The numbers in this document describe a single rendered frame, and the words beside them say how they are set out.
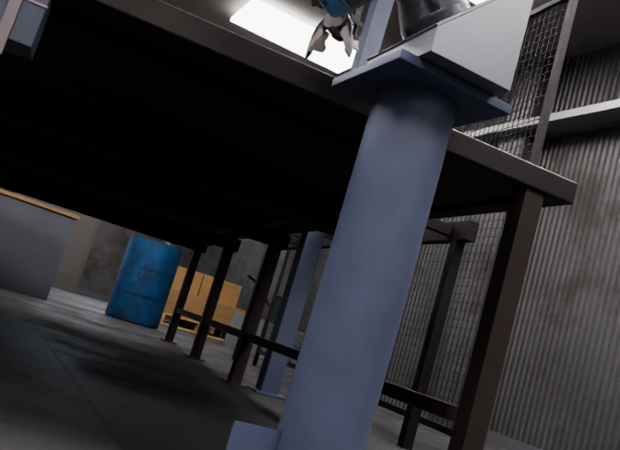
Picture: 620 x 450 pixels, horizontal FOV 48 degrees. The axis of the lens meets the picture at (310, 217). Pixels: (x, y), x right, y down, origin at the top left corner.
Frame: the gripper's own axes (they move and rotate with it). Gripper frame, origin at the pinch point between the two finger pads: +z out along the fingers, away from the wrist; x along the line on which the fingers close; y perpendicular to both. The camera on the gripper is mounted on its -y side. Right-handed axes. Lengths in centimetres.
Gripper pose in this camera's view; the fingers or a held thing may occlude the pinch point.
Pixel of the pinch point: (325, 57)
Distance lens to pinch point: 194.3
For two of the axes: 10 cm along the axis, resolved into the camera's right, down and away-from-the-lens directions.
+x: -7.6, -1.2, 6.4
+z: -2.8, 9.5, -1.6
